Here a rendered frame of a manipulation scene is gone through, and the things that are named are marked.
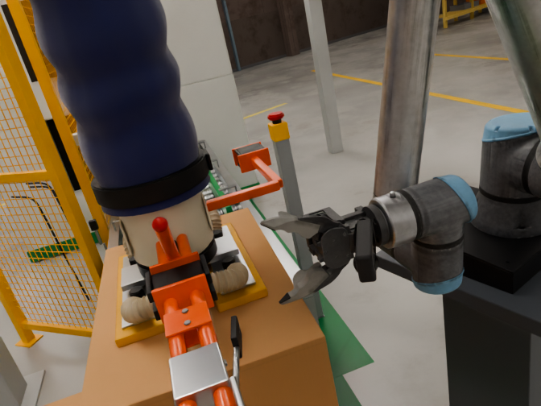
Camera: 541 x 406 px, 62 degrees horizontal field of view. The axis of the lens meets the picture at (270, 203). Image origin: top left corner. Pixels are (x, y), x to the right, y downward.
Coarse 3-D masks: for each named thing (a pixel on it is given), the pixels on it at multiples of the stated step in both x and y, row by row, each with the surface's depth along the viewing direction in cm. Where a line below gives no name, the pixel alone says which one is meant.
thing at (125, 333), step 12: (120, 264) 107; (132, 264) 101; (120, 276) 102; (120, 288) 97; (132, 288) 90; (144, 288) 94; (120, 300) 92; (120, 312) 88; (120, 324) 85; (132, 324) 83; (144, 324) 83; (156, 324) 82; (120, 336) 81; (132, 336) 81; (144, 336) 82
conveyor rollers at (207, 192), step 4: (212, 172) 299; (216, 176) 284; (220, 180) 275; (208, 184) 274; (220, 184) 274; (204, 188) 273; (208, 188) 266; (204, 192) 264; (208, 192) 265; (212, 192) 265; (224, 192) 258; (204, 196) 257; (208, 196) 257; (212, 196) 257; (220, 208) 241; (232, 208) 234; (236, 208) 234; (220, 212) 233
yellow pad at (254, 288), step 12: (228, 228) 113; (240, 240) 106; (240, 252) 100; (216, 264) 97; (228, 264) 92; (252, 264) 95; (252, 276) 90; (240, 288) 87; (252, 288) 87; (264, 288) 86; (216, 300) 86; (228, 300) 85; (240, 300) 85; (252, 300) 86
